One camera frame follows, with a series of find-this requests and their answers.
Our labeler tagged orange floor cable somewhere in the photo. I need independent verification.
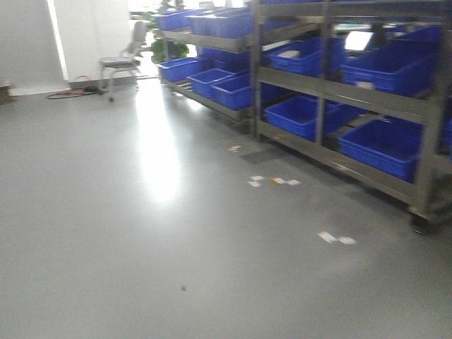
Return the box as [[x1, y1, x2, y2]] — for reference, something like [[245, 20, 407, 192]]
[[46, 74, 107, 100]]

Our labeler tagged right steel shelf rack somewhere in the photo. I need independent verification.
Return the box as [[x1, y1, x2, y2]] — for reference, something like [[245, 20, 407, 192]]
[[251, 1, 451, 234]]

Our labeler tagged grey office chair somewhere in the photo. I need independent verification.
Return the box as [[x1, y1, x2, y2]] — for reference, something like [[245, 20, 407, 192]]
[[97, 20, 147, 102]]

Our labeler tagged green potted plant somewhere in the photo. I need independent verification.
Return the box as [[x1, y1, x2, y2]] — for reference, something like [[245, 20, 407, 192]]
[[142, 1, 189, 64]]

